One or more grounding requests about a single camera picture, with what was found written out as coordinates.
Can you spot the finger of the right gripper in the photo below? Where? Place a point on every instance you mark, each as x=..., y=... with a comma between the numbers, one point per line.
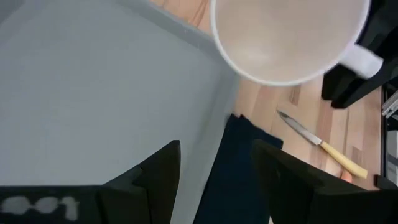
x=384, y=28
x=351, y=90

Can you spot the dark blue cloth napkin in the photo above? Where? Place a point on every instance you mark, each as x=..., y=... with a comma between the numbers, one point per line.
x=230, y=174

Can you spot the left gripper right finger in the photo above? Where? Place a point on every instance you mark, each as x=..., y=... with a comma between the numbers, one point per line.
x=311, y=199

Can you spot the grey plastic tray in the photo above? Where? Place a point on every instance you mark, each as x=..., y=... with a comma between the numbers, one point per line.
x=93, y=93

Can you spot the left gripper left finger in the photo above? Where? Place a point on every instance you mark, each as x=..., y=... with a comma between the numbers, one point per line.
x=130, y=199

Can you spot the white ceramic mug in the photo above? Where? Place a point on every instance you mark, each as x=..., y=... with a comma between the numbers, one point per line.
x=280, y=37

